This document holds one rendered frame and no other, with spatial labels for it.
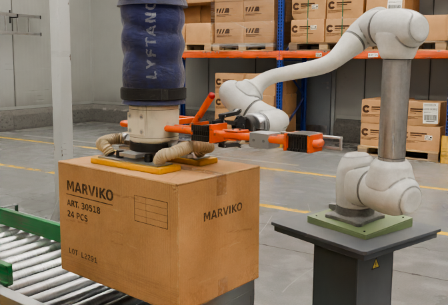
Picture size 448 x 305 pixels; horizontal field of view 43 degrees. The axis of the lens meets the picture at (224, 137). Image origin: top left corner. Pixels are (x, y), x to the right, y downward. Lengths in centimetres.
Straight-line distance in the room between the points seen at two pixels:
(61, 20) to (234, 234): 343
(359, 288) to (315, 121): 852
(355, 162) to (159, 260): 93
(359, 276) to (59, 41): 341
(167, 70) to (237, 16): 815
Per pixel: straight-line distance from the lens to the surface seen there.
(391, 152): 220
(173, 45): 191
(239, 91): 211
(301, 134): 160
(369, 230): 233
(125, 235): 189
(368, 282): 244
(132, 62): 192
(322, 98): 1071
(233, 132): 174
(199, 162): 194
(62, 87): 503
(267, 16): 974
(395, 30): 212
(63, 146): 507
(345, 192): 236
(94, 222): 201
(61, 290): 237
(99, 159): 202
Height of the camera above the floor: 142
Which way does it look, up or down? 7 degrees down
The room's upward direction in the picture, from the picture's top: straight up
